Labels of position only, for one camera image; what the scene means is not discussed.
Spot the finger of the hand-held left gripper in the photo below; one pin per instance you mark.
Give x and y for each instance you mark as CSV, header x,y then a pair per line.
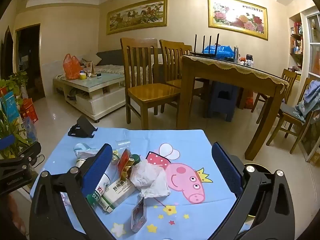
x,y
6,142
27,152

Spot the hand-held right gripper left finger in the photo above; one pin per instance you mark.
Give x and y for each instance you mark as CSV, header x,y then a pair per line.
x,y
100,166

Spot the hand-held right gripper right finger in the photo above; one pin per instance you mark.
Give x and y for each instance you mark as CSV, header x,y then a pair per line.
x,y
225,166

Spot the clear plastic bottle green label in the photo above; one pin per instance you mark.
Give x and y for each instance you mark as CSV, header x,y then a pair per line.
x,y
105,181

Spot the red and gold cigarette pack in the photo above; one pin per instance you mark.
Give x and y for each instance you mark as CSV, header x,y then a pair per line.
x,y
125,158

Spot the white medicine box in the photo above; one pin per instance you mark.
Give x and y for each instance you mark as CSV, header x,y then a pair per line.
x,y
117,192

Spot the clear plastic cup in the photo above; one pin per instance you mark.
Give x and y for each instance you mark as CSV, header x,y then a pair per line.
x,y
123,145

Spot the white tissue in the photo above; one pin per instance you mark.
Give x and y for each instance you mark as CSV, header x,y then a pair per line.
x,y
150,177

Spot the green long leaf plant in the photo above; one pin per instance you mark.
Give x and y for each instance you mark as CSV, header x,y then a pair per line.
x,y
12,135

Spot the blue printed packets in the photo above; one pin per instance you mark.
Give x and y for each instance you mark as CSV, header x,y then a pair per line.
x,y
30,130

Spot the light blue cloth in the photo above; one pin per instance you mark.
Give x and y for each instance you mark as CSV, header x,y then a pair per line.
x,y
82,150

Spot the blue gift box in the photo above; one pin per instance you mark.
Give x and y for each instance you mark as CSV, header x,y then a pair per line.
x,y
10,105

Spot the dark green bottle cap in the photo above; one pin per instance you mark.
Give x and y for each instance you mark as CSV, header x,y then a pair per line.
x,y
136,158

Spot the red gift boxes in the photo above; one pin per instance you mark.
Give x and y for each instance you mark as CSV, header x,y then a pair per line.
x,y
28,110

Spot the black phone stand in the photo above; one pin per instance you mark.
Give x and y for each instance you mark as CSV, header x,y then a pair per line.
x,y
82,127

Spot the green leafy potted plant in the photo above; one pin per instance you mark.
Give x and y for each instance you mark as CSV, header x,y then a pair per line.
x,y
13,82

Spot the blue plastic stool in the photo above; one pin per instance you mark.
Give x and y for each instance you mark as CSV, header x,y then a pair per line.
x,y
225,105

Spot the white glass top coffee table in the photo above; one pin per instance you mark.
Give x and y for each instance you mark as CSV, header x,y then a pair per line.
x,y
100,105

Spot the blue cartoon printed tablecloth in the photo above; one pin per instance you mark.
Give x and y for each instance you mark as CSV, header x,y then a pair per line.
x,y
155,137

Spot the small pink card box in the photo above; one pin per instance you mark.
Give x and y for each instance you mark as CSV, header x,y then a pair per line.
x,y
138,217

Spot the small orange bag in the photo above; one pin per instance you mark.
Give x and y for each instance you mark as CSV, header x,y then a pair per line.
x,y
248,102

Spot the wooden dining table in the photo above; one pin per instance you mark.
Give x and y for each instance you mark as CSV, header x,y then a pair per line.
x,y
187,92

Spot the dark wooden doorway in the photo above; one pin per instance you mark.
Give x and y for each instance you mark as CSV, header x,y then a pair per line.
x,y
30,55

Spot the yellow and blue cup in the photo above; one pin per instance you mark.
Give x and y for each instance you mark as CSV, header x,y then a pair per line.
x,y
82,75

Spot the orange plastic bag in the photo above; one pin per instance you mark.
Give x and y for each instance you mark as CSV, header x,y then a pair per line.
x,y
71,68

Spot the beige lace table cover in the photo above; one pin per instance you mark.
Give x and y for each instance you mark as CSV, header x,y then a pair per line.
x,y
250,73

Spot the white pillow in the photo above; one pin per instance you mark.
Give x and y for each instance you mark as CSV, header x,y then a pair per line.
x,y
93,58

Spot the light blue clothes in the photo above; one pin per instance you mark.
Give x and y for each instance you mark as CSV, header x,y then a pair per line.
x,y
310,97

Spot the dark grey sofa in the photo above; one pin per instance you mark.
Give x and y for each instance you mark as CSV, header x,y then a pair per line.
x,y
110,56

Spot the grey metal bottle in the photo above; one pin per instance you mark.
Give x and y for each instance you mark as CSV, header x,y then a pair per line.
x,y
236,55

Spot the black router with antennas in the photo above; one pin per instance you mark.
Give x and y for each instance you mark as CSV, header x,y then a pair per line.
x,y
202,53

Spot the blue plastic bag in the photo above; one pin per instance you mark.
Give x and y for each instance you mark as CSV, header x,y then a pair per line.
x,y
222,51

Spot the glass door cabinet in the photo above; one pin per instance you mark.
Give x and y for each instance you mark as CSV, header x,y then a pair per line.
x,y
313,55

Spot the framed flower painting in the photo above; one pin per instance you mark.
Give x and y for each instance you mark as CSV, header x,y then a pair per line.
x,y
237,17

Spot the framed horse painting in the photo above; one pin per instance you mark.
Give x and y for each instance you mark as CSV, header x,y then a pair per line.
x,y
137,15

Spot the wall shelf with bottles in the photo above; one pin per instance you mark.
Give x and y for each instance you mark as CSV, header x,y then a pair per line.
x,y
296,42

